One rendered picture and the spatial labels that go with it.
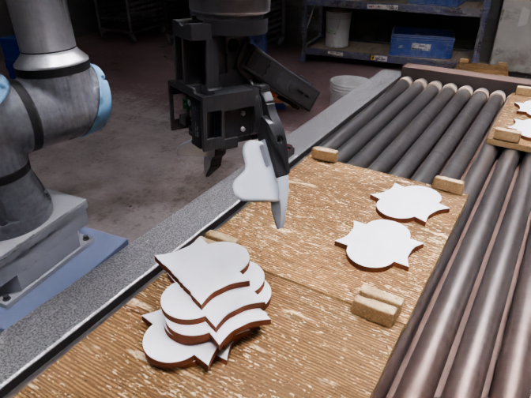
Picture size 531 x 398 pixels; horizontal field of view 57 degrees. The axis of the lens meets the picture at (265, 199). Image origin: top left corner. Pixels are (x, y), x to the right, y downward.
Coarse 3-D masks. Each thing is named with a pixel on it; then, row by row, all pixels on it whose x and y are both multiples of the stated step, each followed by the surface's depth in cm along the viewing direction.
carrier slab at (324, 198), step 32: (320, 160) 108; (288, 192) 96; (320, 192) 96; (352, 192) 96; (448, 192) 96; (224, 224) 86; (256, 224) 86; (288, 224) 86; (320, 224) 86; (352, 224) 86; (416, 224) 86; (448, 224) 86; (256, 256) 78; (288, 256) 78; (320, 256) 78; (416, 256) 78; (320, 288) 71; (352, 288) 71; (384, 288) 71; (416, 288) 71
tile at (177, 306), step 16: (256, 272) 66; (176, 288) 63; (240, 288) 63; (256, 288) 63; (176, 304) 60; (192, 304) 60; (208, 304) 60; (224, 304) 60; (240, 304) 60; (256, 304) 61; (176, 320) 59; (192, 320) 58; (208, 320) 58; (224, 320) 59
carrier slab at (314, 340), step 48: (288, 288) 71; (96, 336) 63; (288, 336) 63; (336, 336) 63; (384, 336) 63; (48, 384) 57; (96, 384) 57; (144, 384) 57; (192, 384) 57; (240, 384) 57; (288, 384) 57; (336, 384) 57
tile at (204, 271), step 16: (160, 256) 67; (176, 256) 67; (192, 256) 67; (208, 256) 67; (224, 256) 67; (240, 256) 67; (176, 272) 64; (192, 272) 64; (208, 272) 64; (224, 272) 64; (240, 272) 64; (192, 288) 61; (208, 288) 61; (224, 288) 62
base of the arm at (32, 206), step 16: (16, 176) 76; (32, 176) 80; (0, 192) 75; (16, 192) 76; (32, 192) 79; (0, 208) 76; (16, 208) 76; (32, 208) 78; (48, 208) 82; (0, 224) 76; (16, 224) 76; (32, 224) 79; (0, 240) 76
